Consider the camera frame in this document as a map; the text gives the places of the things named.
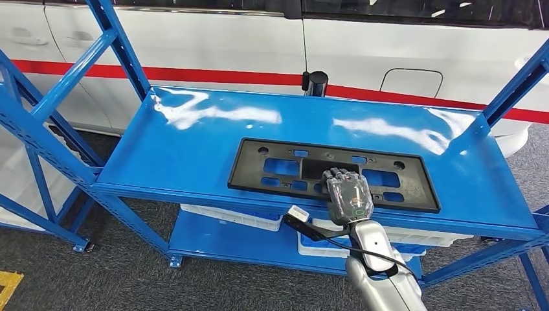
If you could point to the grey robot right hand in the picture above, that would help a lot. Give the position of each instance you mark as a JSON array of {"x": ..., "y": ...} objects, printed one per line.
[{"x": 349, "y": 197}]

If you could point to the black license plate bracket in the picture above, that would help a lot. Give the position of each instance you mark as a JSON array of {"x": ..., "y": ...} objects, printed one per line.
[{"x": 246, "y": 171}]

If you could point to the blue plastic bin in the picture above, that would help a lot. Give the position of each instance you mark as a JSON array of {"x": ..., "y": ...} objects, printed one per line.
[
  {"x": 309, "y": 244},
  {"x": 261, "y": 214}
]

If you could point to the white car with red stripe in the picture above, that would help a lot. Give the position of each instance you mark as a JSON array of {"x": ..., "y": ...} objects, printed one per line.
[{"x": 214, "y": 47}]

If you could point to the yellow floor tape marking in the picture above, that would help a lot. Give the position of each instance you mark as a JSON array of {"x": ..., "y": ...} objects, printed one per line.
[{"x": 8, "y": 285}]

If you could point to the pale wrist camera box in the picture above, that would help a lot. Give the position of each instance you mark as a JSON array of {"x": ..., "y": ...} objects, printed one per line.
[{"x": 298, "y": 213}]

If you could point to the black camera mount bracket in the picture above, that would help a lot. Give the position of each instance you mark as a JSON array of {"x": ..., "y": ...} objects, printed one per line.
[{"x": 300, "y": 227}]

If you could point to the black cylindrical post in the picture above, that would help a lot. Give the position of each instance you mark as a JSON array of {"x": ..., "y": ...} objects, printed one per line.
[{"x": 317, "y": 83}]

